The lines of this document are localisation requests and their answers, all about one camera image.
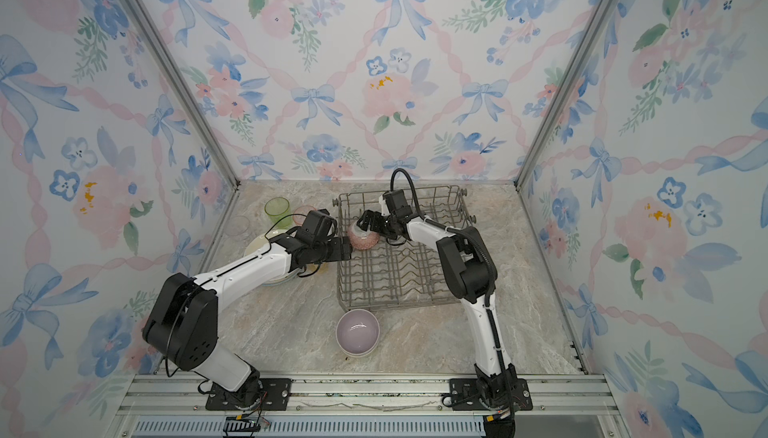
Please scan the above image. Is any green glass tumbler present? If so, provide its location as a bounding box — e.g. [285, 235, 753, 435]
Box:
[264, 197, 292, 229]

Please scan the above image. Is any pink glass tumbler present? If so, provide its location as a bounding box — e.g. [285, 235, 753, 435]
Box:
[292, 205, 316, 227]

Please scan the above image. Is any thin black left cable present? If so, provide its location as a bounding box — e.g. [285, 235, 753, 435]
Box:
[163, 212, 328, 379]

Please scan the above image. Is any lilac ceramic bowl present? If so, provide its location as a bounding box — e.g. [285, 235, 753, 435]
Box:
[336, 309, 381, 357]

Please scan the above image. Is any pink patterned bowl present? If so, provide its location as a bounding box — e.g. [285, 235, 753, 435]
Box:
[347, 224, 380, 251]

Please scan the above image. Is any aluminium right corner post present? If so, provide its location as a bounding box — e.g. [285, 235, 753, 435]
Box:
[515, 0, 618, 192]

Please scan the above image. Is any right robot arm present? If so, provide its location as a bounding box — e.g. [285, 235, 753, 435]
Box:
[356, 190, 517, 409]

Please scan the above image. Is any black corrugated cable hose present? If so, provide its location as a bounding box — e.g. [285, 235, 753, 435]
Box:
[389, 167, 499, 379]

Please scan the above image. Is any aluminium left corner post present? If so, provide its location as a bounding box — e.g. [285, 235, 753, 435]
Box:
[119, 0, 240, 190]

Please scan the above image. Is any aluminium corner post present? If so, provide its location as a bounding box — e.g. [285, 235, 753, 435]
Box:
[119, 0, 240, 190]
[515, 0, 618, 192]

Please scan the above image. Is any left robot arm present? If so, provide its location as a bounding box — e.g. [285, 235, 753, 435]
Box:
[142, 210, 353, 404]

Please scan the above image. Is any cream flamingo plate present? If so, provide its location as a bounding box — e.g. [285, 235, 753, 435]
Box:
[243, 229, 303, 287]

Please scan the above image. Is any clear glass tumbler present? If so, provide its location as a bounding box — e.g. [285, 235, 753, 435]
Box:
[224, 216, 251, 239]

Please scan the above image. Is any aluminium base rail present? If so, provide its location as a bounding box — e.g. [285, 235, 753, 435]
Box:
[106, 373, 629, 437]

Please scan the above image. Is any grey wire dish rack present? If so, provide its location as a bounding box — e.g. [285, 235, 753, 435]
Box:
[337, 185, 476, 312]

